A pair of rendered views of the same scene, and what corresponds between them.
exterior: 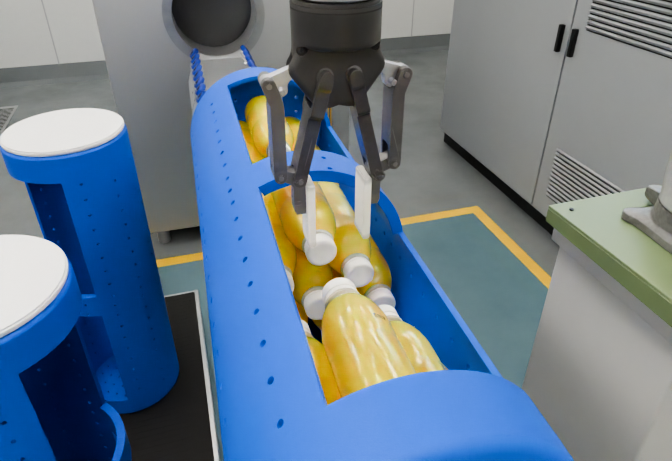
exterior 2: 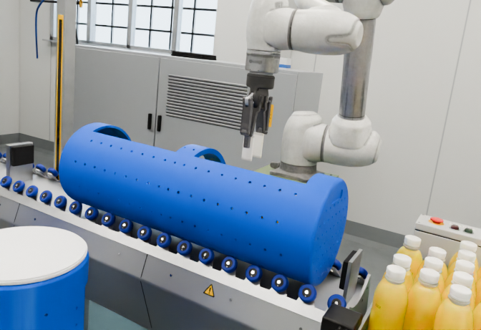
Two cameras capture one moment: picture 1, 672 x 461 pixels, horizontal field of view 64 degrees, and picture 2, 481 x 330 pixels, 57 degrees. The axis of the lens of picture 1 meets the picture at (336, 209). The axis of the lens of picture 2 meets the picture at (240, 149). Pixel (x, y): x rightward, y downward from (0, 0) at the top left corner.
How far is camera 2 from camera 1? 0.96 m
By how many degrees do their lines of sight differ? 47
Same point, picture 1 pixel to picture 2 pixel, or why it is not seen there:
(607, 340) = not seen: hidden behind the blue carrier
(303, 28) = (261, 82)
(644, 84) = (206, 140)
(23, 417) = (81, 321)
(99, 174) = not seen: outside the picture
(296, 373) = (288, 184)
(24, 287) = (61, 241)
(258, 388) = (276, 194)
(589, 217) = not seen: hidden behind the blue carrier
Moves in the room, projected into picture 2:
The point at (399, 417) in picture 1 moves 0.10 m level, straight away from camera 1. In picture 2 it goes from (325, 178) to (298, 167)
